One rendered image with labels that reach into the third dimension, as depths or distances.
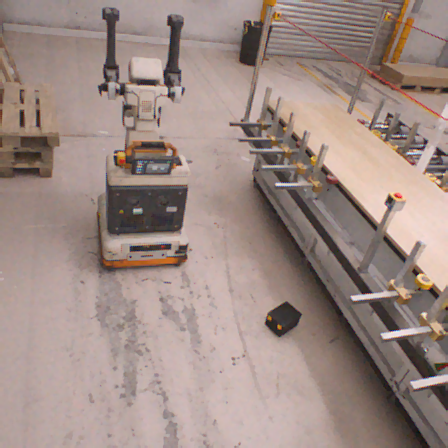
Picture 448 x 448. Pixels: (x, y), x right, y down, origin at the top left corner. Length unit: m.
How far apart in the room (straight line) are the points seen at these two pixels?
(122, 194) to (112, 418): 1.36
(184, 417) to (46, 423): 0.71
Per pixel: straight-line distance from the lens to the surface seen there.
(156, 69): 3.02
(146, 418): 2.55
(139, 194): 2.92
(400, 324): 2.42
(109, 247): 3.07
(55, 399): 2.63
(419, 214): 3.00
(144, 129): 3.12
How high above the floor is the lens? 2.23
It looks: 36 degrees down
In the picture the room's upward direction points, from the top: 12 degrees clockwise
